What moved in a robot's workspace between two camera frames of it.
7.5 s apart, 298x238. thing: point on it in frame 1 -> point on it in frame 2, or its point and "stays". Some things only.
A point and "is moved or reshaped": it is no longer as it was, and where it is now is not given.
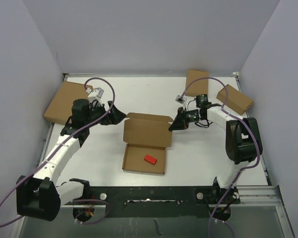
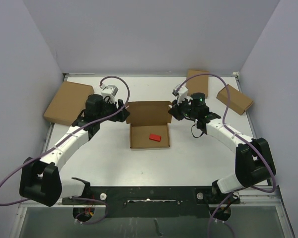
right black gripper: (181, 122) -> (175, 110)
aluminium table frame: (149, 155) stays
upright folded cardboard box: (199, 88) stays
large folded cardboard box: (60, 109) stays
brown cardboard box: (147, 137) is moved or reshaped
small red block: (150, 159) -> (155, 137)
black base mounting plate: (186, 201) stays
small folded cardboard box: (236, 100) stays
